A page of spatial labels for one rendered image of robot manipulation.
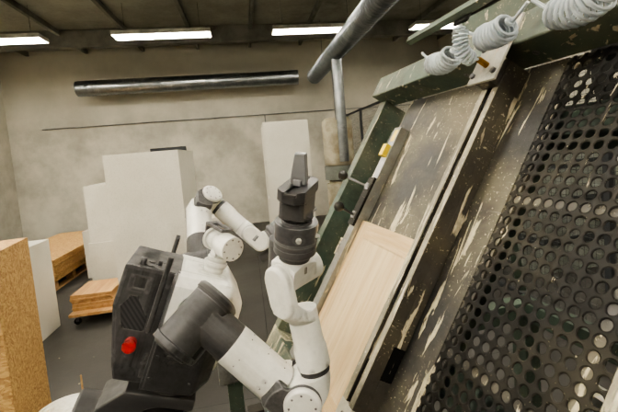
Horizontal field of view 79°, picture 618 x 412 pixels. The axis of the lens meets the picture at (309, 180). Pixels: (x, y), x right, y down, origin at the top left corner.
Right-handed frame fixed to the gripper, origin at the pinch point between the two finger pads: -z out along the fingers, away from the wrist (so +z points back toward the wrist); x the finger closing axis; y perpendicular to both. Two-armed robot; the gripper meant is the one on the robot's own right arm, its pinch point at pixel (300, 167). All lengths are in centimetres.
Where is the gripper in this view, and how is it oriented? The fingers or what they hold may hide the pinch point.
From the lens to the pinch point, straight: 72.5
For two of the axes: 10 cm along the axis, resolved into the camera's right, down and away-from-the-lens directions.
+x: 3.0, -2.8, 9.1
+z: -0.7, 9.5, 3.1
